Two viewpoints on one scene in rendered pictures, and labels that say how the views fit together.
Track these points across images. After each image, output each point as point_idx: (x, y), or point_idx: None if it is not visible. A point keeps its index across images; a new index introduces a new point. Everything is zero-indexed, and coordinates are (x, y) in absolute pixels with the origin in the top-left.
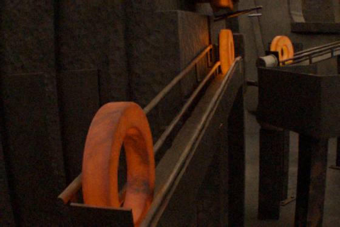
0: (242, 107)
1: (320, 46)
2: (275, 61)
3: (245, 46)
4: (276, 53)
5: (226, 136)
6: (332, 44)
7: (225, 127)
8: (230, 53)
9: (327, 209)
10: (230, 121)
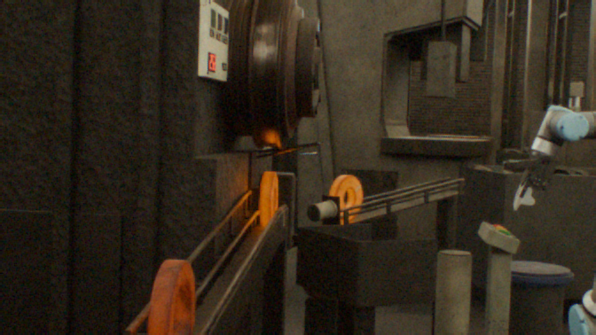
0: (283, 267)
1: (410, 187)
2: (334, 210)
3: (294, 190)
4: (336, 199)
5: (262, 305)
6: (430, 183)
7: (261, 292)
8: (272, 202)
9: None
10: (267, 284)
